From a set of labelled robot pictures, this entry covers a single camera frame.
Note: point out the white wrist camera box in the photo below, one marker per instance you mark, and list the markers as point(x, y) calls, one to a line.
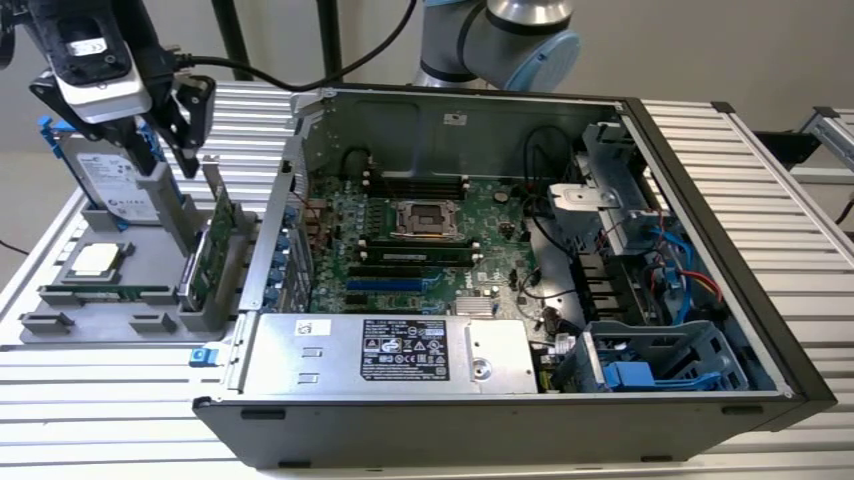
point(106, 95)

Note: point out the blue expansion slot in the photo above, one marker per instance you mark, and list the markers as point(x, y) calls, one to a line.
point(387, 285)

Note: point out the metal slat side table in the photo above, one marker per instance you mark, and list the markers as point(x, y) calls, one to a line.
point(834, 130)

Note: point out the round coin battery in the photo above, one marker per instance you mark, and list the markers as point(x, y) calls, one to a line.
point(501, 194)

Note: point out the blue case latch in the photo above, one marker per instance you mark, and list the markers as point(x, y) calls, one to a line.
point(201, 356)

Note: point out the hard disk in blue carrier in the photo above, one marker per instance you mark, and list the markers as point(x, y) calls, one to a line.
point(106, 190)

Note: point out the silver power supply unit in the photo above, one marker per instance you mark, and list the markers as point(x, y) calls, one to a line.
point(333, 365)

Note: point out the green graphics card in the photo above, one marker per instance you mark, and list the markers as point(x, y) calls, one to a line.
point(223, 240)

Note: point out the metal drive cage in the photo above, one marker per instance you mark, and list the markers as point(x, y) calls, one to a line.
point(620, 220)

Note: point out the silver chipset heatsink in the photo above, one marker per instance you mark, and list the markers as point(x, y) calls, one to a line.
point(475, 306)

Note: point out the grey disk bay cage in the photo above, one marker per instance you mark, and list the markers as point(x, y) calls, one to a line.
point(694, 345)

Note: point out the silver CPU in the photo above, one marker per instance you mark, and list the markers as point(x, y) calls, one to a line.
point(98, 259)

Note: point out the open black PC case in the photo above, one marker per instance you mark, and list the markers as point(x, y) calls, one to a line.
point(467, 440)

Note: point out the black stand pole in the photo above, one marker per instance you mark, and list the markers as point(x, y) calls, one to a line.
point(233, 45)
point(329, 30)

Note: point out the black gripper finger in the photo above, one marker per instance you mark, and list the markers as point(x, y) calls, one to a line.
point(193, 115)
point(145, 145)

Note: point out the CPU socket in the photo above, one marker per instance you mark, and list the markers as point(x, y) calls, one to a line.
point(427, 217)

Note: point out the grey parts rack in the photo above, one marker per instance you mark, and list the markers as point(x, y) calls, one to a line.
point(153, 280)

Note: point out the green motherboard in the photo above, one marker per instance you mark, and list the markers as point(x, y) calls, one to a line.
point(493, 235)

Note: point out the black box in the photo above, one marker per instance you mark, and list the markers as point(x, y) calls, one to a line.
point(787, 147)

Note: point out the blue disk carrier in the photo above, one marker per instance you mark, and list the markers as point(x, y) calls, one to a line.
point(627, 375)

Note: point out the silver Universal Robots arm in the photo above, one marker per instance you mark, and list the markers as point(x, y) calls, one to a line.
point(467, 45)

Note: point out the green RAM stick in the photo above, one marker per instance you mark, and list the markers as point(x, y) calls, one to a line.
point(133, 292)
point(413, 256)

